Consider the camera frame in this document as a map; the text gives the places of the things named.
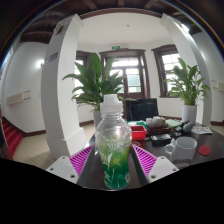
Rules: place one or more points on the slender-leaved plant in white pot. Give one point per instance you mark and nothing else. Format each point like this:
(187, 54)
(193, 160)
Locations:
(188, 83)

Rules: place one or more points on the clear bottle with green drink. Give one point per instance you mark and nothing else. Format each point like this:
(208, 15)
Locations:
(113, 156)

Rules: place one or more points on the small black box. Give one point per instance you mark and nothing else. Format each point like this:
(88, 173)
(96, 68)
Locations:
(161, 139)

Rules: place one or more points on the white mug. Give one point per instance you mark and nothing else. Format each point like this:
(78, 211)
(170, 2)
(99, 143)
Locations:
(185, 148)

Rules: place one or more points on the wooden tea tray with cups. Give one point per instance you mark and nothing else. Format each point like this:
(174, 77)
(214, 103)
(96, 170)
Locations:
(156, 124)

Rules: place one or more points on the dark round teapot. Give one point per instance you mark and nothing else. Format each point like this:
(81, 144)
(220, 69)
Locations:
(187, 126)

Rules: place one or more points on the red round coaster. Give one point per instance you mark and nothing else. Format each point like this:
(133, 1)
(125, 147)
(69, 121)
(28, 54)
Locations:
(204, 150)

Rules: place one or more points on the printed magazine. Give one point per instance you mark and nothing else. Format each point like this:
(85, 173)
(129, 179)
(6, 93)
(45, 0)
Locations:
(201, 130)

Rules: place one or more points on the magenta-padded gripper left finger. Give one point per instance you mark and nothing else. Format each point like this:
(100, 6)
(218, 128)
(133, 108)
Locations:
(79, 159)

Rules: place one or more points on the black chair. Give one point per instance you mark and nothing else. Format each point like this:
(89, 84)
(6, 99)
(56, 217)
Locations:
(141, 110)

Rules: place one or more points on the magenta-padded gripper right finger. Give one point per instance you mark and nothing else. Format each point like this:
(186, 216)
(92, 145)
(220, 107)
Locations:
(146, 160)

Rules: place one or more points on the red plastic box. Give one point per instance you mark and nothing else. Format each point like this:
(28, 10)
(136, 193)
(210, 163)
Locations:
(138, 132)

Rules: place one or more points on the large-leaved plant in white pot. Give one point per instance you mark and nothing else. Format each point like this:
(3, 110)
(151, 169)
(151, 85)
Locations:
(95, 85)

